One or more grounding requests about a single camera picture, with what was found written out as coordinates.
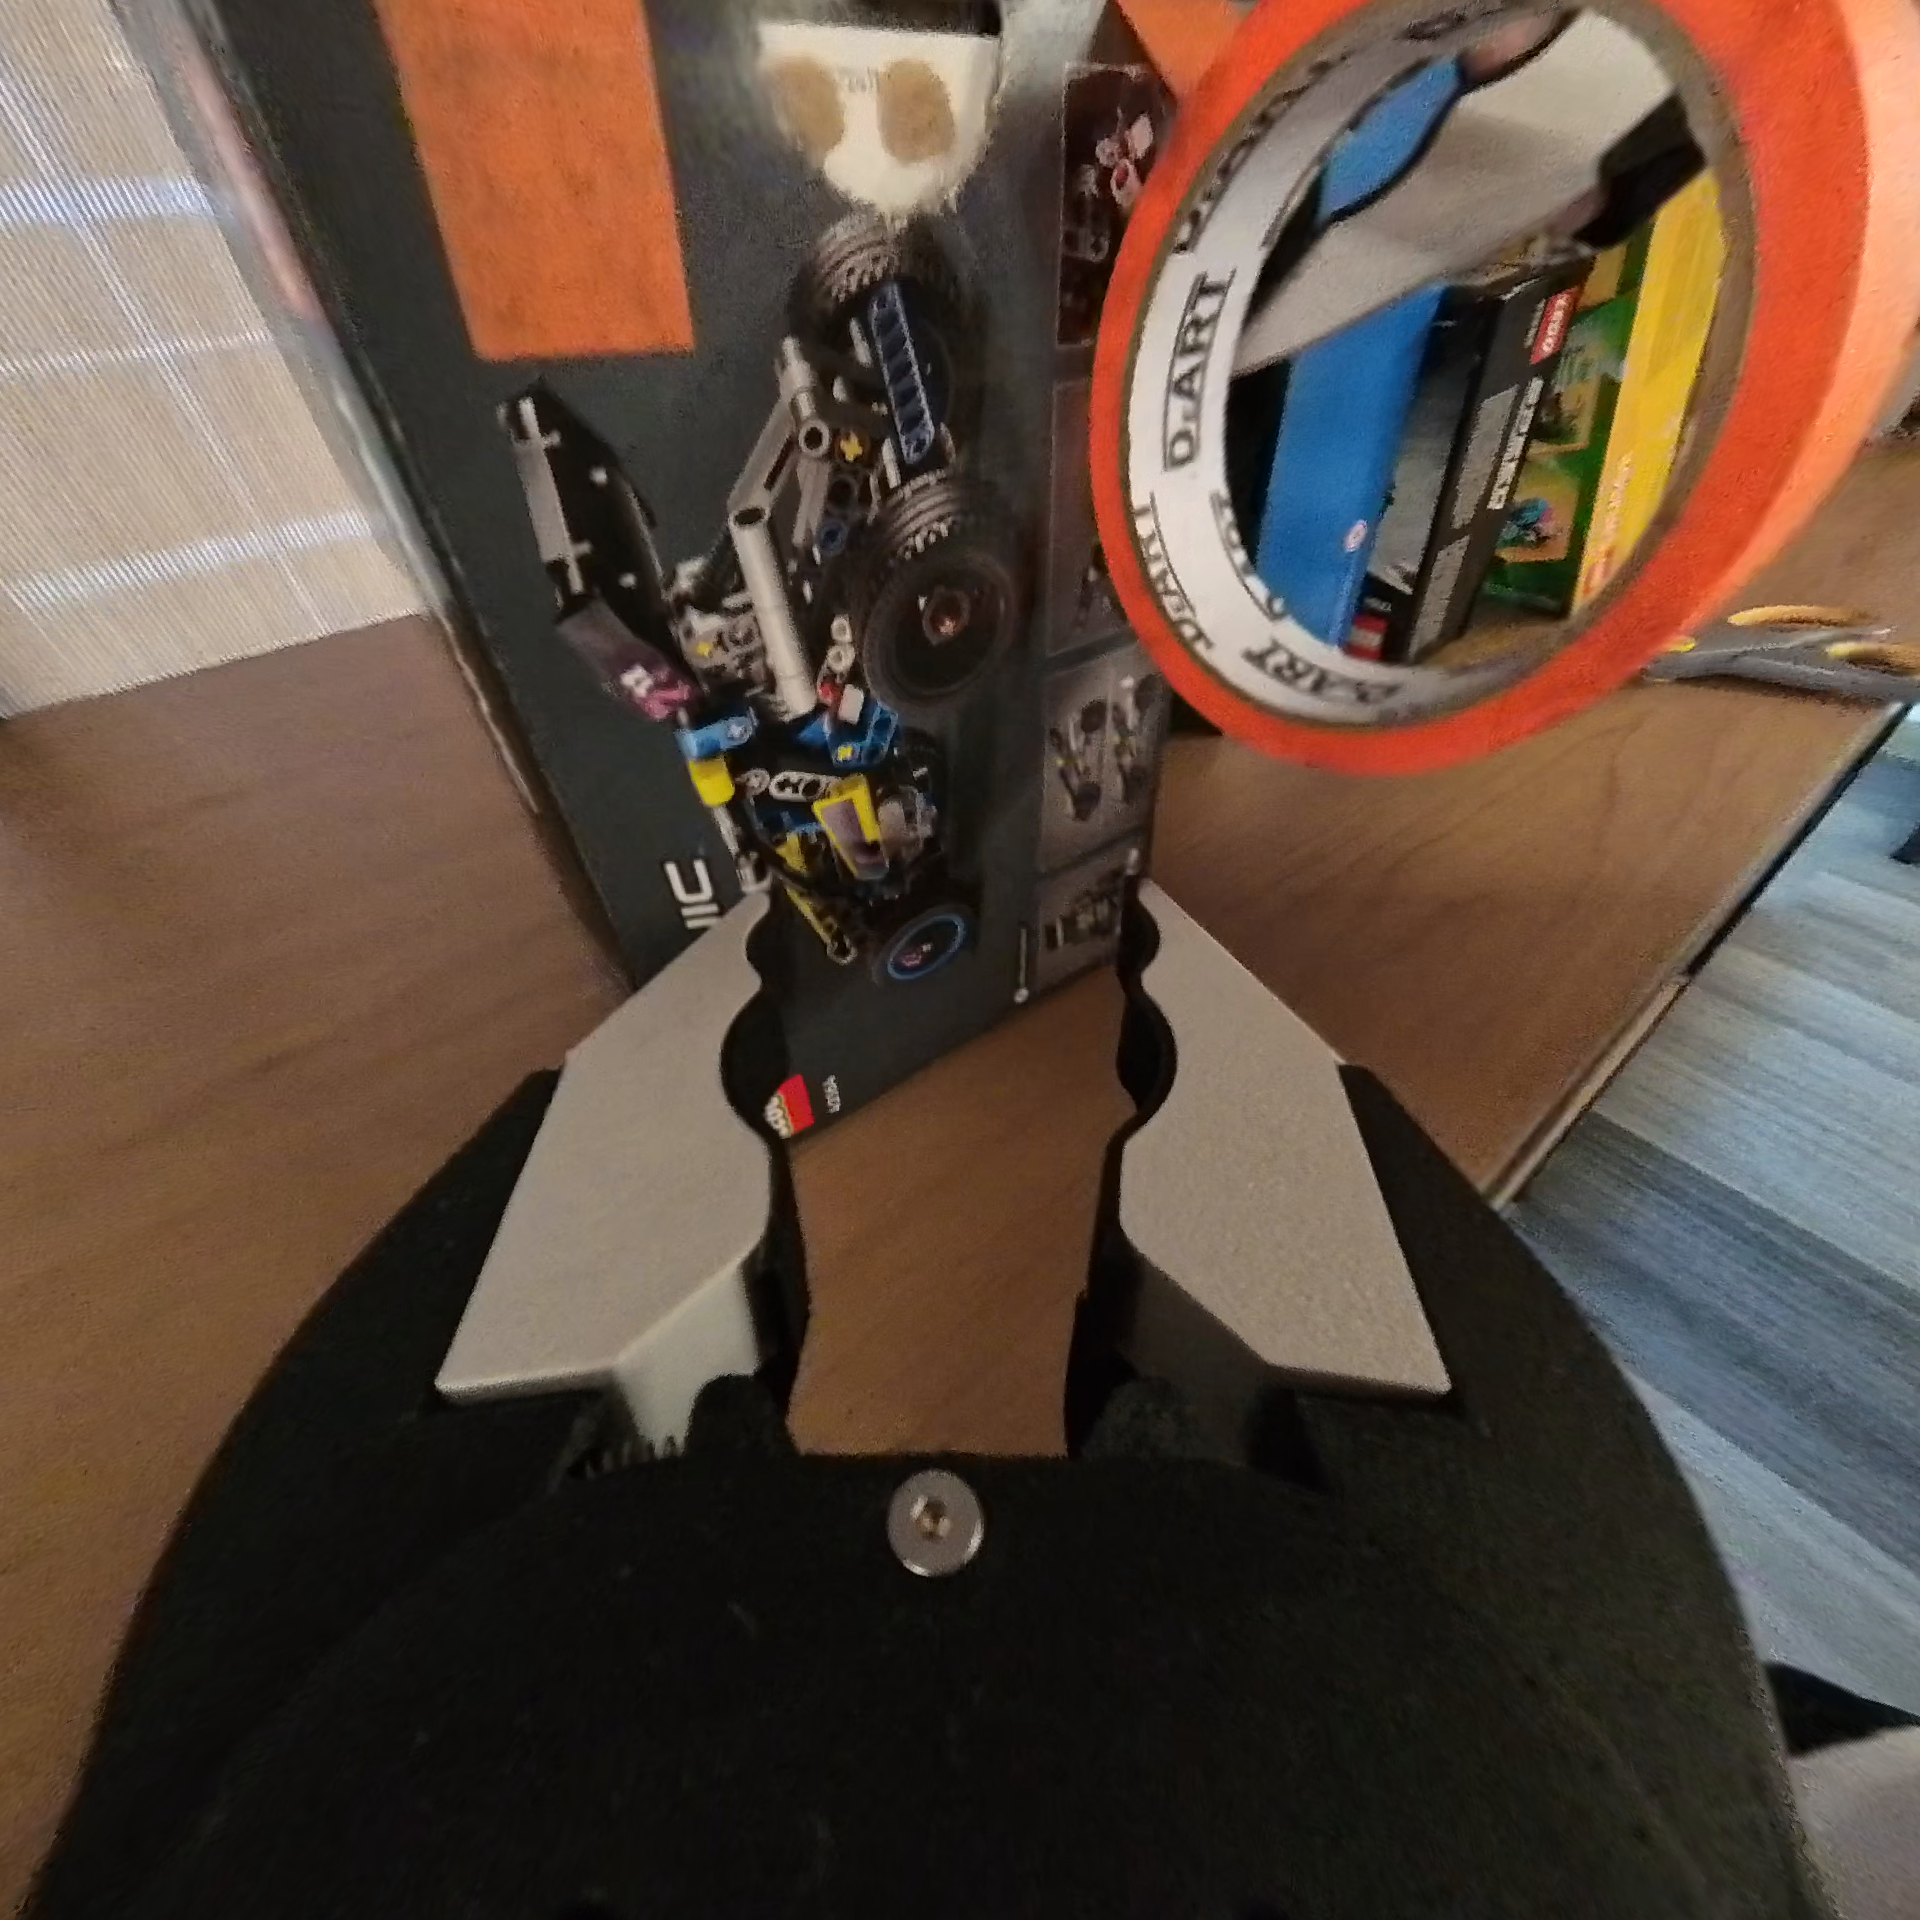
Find blue toy box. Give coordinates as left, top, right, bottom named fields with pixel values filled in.
left=1256, top=52, right=1463, bottom=639

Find small black toy box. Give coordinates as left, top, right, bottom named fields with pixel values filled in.
left=1356, top=278, right=1599, bottom=662

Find grey and yellow scissors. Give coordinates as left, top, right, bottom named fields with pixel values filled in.
left=1644, top=599, right=1920, bottom=705

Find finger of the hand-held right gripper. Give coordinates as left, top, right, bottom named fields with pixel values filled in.
left=1237, top=23, right=1683, bottom=370

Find wooden desk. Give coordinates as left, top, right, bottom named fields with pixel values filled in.
left=0, top=435, right=1920, bottom=1696

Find green and yellow toy box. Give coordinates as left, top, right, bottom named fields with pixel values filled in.
left=1477, top=187, right=1726, bottom=615

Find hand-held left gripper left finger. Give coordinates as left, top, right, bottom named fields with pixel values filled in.
left=436, top=890, right=797, bottom=1455

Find large dark toy car box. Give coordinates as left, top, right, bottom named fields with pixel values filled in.
left=196, top=0, right=1247, bottom=1148

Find orange tape roll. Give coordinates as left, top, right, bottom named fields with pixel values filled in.
left=1087, top=0, right=1920, bottom=779

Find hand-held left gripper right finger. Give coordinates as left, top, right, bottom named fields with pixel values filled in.
left=1076, top=882, right=1457, bottom=1468

